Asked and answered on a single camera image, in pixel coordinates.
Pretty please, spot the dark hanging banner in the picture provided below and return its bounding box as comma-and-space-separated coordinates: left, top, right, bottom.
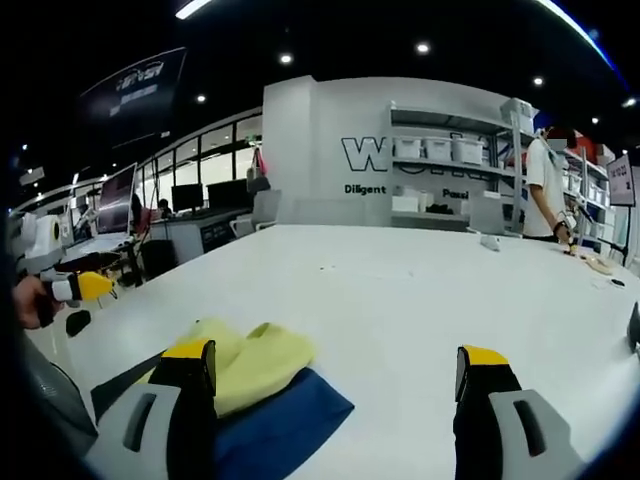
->
78, 46, 188, 150

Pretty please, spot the person's grey clothing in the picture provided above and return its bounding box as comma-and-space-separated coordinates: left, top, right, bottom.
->
18, 344, 100, 454

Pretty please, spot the clear lidded storage box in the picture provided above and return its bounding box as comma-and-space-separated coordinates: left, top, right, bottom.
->
501, 97, 540, 127

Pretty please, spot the silver desktop computer monitor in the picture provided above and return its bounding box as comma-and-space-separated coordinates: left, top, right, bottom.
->
93, 161, 139, 237

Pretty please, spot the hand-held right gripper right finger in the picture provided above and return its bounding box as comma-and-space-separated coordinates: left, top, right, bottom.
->
451, 343, 587, 480

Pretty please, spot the black computer monitor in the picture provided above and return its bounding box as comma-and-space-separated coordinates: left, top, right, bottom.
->
170, 183, 205, 212
205, 178, 250, 210

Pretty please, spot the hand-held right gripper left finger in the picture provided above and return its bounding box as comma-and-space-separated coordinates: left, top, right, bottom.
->
83, 338, 219, 480

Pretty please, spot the long ceiling light strip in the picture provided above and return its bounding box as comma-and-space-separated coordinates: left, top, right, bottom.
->
174, 0, 215, 21

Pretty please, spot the grey office chair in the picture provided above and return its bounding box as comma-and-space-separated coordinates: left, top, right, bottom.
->
251, 189, 284, 232

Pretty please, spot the beige object on table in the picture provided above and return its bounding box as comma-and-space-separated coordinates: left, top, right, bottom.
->
581, 253, 615, 276

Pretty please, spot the small black round object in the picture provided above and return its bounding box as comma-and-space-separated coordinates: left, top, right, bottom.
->
65, 309, 93, 338

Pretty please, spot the pink hanging bag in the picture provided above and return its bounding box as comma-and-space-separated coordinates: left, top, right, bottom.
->
246, 146, 272, 195

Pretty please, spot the white storage box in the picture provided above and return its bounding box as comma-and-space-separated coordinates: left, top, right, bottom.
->
452, 137, 487, 166
396, 136, 427, 162
424, 137, 454, 163

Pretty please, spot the dark object at edge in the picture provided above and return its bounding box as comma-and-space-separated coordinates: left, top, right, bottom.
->
626, 301, 640, 354

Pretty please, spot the person's left hand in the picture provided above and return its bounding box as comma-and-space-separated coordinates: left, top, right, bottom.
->
11, 276, 65, 331

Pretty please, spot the grey metal shelving unit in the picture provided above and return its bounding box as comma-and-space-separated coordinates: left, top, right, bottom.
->
388, 98, 539, 237

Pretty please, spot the blue fabric template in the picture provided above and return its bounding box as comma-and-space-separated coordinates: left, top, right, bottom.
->
89, 349, 357, 480

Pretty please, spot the yellow garment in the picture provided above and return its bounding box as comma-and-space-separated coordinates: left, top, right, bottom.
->
133, 315, 319, 419

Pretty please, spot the white display sign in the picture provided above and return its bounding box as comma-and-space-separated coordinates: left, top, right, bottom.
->
606, 153, 639, 207

